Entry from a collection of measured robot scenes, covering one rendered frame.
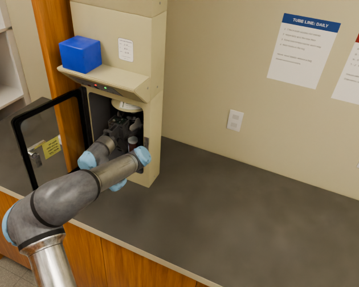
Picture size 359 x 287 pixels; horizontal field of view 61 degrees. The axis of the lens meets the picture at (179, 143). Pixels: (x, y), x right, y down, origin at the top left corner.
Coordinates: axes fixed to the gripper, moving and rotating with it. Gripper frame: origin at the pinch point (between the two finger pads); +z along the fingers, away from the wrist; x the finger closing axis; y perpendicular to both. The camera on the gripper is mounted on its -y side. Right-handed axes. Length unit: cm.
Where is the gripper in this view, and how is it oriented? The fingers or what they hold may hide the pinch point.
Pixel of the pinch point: (133, 119)
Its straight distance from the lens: 139.4
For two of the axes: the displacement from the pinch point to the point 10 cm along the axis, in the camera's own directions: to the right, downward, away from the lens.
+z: 4.0, -5.9, 7.0
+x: -9.1, -3.0, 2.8
